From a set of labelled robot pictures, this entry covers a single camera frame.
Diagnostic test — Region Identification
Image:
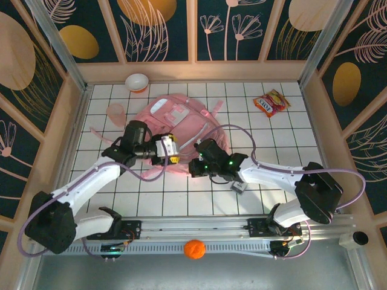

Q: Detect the pink student backpack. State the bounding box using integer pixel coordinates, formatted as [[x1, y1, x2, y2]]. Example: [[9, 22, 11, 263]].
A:
[[89, 93, 230, 182]]

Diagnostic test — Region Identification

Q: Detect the black white ID card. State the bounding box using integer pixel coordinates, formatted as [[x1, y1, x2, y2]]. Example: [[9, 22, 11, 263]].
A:
[[229, 179, 247, 196]]

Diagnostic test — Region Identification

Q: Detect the pink translucent plastic cup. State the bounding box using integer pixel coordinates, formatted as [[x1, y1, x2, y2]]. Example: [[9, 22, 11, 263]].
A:
[[105, 103, 126, 127]]

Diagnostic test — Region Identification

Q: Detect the white orange bowl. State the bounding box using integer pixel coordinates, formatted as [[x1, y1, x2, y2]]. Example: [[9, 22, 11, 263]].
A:
[[125, 73, 149, 94]]

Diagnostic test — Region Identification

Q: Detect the orange Fox's candy packet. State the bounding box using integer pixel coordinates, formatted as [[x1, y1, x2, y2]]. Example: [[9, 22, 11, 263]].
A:
[[253, 89, 291, 118]]

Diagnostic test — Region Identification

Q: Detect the orange ball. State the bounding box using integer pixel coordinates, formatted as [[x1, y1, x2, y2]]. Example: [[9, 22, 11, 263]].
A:
[[183, 239, 206, 260]]

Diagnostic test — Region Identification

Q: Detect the black controller board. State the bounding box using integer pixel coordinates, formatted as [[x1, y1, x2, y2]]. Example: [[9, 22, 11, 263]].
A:
[[270, 238, 305, 259], [100, 243, 126, 260]]

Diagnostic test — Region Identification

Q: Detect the white block with black cap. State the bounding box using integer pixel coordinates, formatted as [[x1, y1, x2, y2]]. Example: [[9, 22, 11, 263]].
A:
[[338, 231, 369, 250]]

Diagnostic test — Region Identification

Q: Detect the aluminium mounting rail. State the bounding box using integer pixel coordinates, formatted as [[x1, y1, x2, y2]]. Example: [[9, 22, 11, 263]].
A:
[[119, 213, 354, 241]]

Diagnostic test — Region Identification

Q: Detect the slotted metal cable tray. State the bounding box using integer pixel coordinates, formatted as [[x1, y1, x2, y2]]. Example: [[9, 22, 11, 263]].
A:
[[65, 240, 273, 259]]

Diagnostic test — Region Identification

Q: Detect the aluminium frame post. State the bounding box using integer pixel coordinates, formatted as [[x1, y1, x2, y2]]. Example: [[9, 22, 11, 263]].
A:
[[25, 0, 88, 91], [298, 0, 354, 88]]

